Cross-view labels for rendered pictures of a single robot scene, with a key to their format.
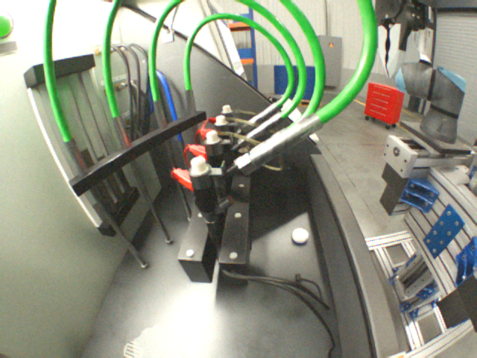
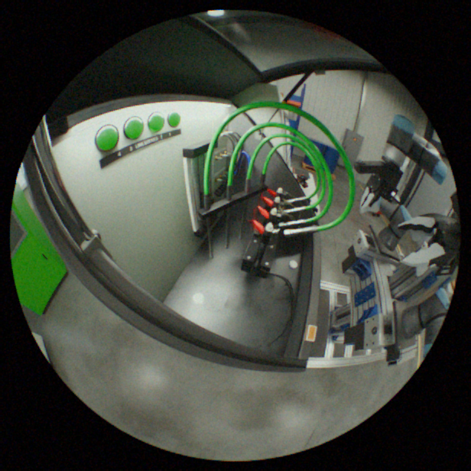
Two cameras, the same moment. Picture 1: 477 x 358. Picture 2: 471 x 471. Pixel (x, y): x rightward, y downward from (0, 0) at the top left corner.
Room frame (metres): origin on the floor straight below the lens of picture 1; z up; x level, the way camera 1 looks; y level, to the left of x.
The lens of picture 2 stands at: (-0.13, 0.09, 1.38)
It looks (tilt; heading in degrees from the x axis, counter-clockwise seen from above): 48 degrees down; 9
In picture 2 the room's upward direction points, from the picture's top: 6 degrees clockwise
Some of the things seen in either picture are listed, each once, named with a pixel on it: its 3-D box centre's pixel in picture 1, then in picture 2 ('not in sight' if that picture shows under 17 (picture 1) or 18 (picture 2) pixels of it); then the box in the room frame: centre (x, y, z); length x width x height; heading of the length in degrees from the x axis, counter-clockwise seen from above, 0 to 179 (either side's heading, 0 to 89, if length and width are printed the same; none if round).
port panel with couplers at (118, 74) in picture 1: (119, 85); (222, 154); (0.46, 0.27, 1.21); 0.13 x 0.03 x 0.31; 172
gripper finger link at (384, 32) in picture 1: (395, 53); (368, 202); (0.28, -0.29, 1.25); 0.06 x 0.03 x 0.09; 82
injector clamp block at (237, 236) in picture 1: (229, 212); (264, 241); (0.31, 0.03, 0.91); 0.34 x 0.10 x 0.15; 172
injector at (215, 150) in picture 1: (227, 194); (269, 235); (0.26, 0.02, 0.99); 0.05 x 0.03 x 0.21; 82
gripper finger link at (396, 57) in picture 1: (406, 54); (371, 207); (0.25, -0.28, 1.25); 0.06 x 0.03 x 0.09; 82
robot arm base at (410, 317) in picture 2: not in sight; (416, 319); (-0.09, -0.68, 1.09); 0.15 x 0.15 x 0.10
